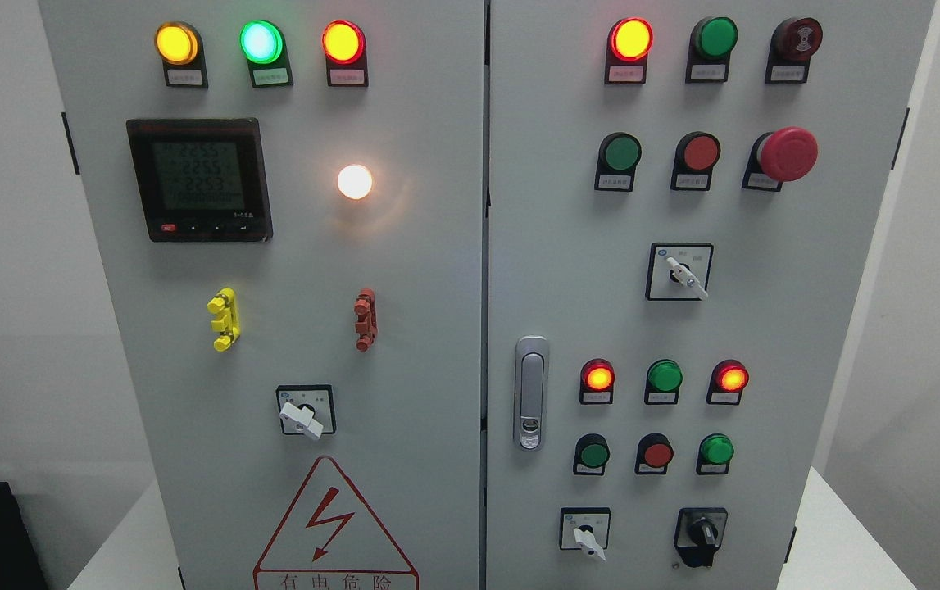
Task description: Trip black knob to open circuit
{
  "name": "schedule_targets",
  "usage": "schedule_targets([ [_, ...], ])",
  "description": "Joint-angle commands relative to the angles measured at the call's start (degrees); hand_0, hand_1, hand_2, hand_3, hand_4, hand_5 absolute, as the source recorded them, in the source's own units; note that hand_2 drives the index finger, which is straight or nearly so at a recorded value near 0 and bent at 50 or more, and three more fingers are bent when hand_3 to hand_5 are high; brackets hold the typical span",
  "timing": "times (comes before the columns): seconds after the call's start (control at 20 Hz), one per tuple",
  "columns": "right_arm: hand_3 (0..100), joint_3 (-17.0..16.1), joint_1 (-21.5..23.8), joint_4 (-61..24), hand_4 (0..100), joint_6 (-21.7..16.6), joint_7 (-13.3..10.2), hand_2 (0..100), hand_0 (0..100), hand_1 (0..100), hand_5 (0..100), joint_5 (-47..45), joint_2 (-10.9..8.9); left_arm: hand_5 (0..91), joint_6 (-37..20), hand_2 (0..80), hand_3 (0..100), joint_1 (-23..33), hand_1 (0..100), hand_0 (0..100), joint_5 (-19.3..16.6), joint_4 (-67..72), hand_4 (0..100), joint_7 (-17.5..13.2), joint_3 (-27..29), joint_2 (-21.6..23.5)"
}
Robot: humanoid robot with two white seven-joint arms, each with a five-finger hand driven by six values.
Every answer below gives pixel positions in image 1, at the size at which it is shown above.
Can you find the black rotary knob switch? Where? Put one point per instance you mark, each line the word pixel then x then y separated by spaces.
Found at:
pixel 698 535

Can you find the grey electrical control cabinet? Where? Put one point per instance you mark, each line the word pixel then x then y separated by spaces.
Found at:
pixel 481 125

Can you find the red terminal connector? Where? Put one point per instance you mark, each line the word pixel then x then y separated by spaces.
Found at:
pixel 365 319

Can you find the red lit lamp lower left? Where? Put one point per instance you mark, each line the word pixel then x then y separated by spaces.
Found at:
pixel 597 383

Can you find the white glowing indicator lamp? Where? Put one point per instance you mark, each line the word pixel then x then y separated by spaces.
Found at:
pixel 355 181

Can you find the green push button lower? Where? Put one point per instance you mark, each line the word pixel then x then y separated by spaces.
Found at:
pixel 591 455

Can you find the green push button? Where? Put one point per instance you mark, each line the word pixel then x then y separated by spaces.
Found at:
pixel 617 160
pixel 591 455

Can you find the green push button upper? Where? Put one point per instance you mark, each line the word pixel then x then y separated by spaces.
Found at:
pixel 617 160

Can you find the green lamp lower middle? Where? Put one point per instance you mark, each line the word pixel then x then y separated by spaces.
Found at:
pixel 663 380

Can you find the red push button lower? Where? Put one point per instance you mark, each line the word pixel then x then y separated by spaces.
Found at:
pixel 654 455

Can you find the red push button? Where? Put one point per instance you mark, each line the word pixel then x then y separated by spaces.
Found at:
pixel 694 160
pixel 654 455

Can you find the yellow terminal connector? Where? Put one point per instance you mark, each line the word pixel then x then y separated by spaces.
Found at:
pixel 224 309

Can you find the red push button upper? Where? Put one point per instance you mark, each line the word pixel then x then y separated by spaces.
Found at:
pixel 694 160

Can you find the red lamp lower right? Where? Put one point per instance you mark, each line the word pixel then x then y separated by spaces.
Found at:
pixel 728 380

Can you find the red lightning warning sticker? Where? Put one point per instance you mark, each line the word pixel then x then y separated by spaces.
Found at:
pixel 330 538

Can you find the red-rimmed amber indicator lamp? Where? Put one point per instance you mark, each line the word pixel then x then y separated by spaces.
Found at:
pixel 345 50

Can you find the green lamp bottom right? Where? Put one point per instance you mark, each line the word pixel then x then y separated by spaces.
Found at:
pixel 714 455

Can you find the black digital power meter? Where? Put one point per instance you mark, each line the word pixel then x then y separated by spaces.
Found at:
pixel 201 179

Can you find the red lit lamp right door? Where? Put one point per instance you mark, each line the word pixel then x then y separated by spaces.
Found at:
pixel 627 48

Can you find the lit green indicator lamp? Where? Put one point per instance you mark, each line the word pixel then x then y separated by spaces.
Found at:
pixel 265 50

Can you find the red emergency stop button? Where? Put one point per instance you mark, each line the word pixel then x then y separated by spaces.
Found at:
pixel 778 157

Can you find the green lamp top right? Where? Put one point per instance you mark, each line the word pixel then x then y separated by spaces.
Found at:
pixel 710 45

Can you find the yellow indicator lamp top left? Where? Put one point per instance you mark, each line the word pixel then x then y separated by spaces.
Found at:
pixel 182 55

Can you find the dark red buzzer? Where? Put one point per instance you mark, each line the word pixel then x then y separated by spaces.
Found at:
pixel 792 45

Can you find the silver door latch handle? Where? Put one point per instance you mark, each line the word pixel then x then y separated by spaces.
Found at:
pixel 531 370

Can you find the white rotary switch left door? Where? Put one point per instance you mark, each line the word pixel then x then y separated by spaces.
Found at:
pixel 306 409

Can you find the white selector switch upper right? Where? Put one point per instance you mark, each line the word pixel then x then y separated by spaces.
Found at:
pixel 679 271

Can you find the white selector switch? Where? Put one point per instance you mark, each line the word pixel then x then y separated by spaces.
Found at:
pixel 679 271
pixel 586 530

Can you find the white selector switch bottom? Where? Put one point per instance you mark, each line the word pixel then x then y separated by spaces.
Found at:
pixel 586 530

